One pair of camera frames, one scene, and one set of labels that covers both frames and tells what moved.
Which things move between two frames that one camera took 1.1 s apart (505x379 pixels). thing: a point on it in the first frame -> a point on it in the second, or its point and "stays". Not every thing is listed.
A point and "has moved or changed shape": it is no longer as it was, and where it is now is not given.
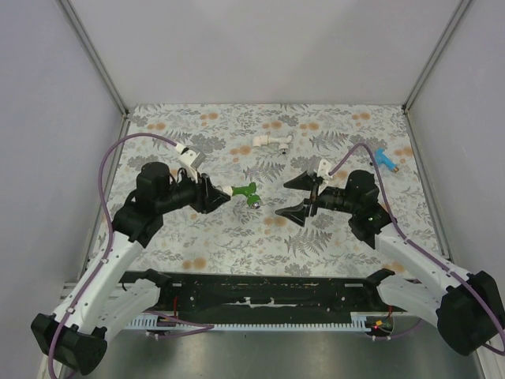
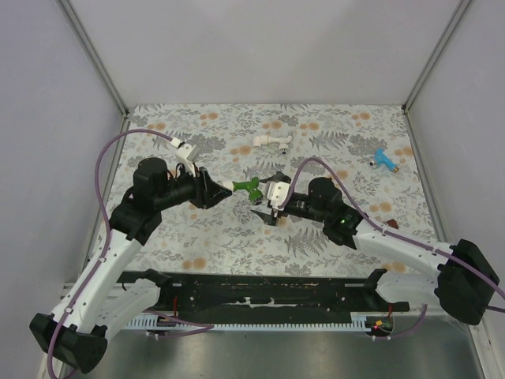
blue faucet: (382, 159) stays
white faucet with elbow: (264, 140) stays
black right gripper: (299, 212) -> (272, 219)
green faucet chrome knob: (248, 191) has moved or changed shape
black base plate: (268, 294) stays
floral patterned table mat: (271, 146) stays
